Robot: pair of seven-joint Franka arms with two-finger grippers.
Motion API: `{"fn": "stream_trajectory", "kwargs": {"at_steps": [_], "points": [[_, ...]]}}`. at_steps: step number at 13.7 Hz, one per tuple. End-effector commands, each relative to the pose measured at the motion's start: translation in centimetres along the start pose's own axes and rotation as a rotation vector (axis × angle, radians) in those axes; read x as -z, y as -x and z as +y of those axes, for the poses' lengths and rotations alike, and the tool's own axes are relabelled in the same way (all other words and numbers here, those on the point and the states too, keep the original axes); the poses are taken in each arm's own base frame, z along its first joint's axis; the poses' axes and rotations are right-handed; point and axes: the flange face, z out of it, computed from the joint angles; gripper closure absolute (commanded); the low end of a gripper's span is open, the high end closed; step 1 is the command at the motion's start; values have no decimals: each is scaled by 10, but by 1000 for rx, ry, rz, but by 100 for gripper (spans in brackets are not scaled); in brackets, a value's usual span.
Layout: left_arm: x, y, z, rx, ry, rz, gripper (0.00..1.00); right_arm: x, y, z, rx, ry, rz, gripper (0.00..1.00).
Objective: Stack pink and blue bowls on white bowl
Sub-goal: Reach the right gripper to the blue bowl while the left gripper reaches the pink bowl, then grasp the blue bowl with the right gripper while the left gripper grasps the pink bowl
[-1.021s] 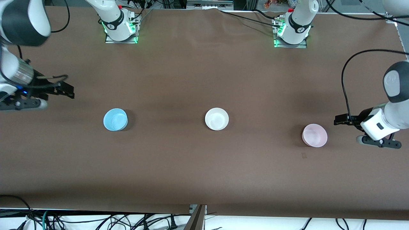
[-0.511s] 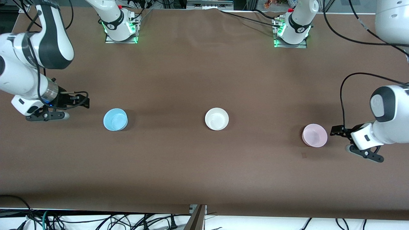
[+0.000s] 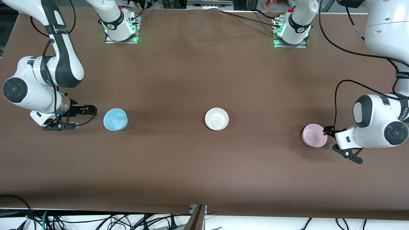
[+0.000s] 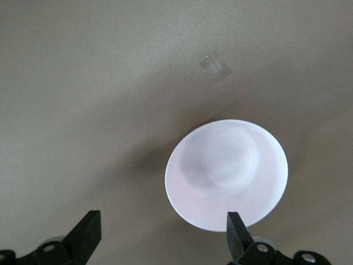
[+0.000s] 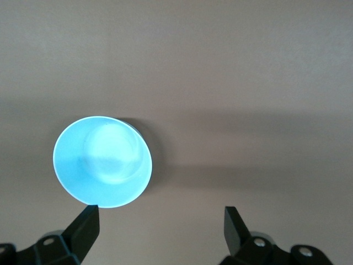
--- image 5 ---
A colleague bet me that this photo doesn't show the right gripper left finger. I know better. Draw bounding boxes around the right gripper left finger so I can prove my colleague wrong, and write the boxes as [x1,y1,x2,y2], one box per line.
[0,204,100,265]

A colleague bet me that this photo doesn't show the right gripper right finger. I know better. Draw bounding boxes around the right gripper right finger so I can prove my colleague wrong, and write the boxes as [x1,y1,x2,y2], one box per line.
[222,206,332,265]

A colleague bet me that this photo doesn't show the light blue bowl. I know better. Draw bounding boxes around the light blue bowl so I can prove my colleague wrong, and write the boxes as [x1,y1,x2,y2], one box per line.
[52,116,153,209]

